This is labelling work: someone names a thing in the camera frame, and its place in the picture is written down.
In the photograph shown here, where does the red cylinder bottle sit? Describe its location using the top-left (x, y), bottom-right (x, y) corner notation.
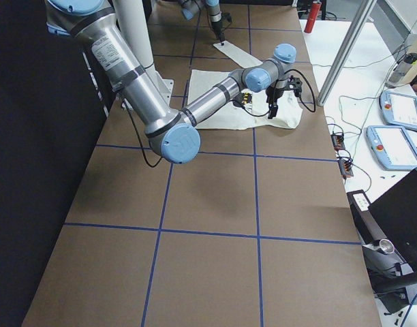
top-left (304, 0), bottom-right (322, 33)

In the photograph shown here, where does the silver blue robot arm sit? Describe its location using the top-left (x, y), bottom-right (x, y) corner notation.
top-left (45, 1), bottom-right (296, 164)
top-left (177, 0), bottom-right (225, 43)

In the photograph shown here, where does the clear water bottle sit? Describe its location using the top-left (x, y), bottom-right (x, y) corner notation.
top-left (388, 52), bottom-right (417, 86)

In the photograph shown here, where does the black box with white label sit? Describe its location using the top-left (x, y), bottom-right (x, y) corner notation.
top-left (347, 190), bottom-right (392, 245)

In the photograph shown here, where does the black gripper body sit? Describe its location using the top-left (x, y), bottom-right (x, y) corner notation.
top-left (265, 80), bottom-right (285, 104)
top-left (210, 13), bottom-right (224, 38)

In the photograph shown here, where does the orange black adapter box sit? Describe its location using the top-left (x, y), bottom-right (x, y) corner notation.
top-left (330, 133), bottom-right (345, 151)
top-left (338, 157), bottom-right (354, 180)

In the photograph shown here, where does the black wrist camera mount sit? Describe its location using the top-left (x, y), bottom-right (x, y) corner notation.
top-left (285, 76), bottom-right (303, 99)
top-left (222, 12), bottom-right (232, 24)

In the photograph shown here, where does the black monitor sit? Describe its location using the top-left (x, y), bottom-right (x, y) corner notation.
top-left (369, 168), bottom-right (417, 270)

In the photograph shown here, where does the near teach pendant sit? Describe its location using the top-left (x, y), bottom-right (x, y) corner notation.
top-left (366, 125), bottom-right (417, 171)

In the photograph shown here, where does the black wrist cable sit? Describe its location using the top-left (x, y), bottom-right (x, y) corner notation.
top-left (121, 69), bottom-right (316, 168)

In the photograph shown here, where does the silver metal cup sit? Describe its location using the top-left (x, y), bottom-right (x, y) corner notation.
top-left (373, 238), bottom-right (395, 255)

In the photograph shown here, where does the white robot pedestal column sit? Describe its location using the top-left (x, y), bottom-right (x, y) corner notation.
top-left (112, 0), bottom-right (155, 74)

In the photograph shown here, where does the teach pendant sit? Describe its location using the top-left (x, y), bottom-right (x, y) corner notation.
top-left (379, 90), bottom-right (417, 131)
top-left (366, 125), bottom-right (417, 171)

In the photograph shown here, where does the far orange black adapter box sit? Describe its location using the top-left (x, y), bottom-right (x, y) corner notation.
top-left (330, 133), bottom-right (345, 151)

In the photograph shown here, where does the far teach pendant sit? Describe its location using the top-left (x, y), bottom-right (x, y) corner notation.
top-left (379, 90), bottom-right (417, 131)

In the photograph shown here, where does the near orange black adapter box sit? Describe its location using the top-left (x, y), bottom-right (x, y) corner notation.
top-left (338, 157), bottom-right (354, 180)

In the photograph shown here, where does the cream long sleeve shirt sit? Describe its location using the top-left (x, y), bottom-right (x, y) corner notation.
top-left (187, 41), bottom-right (303, 131)

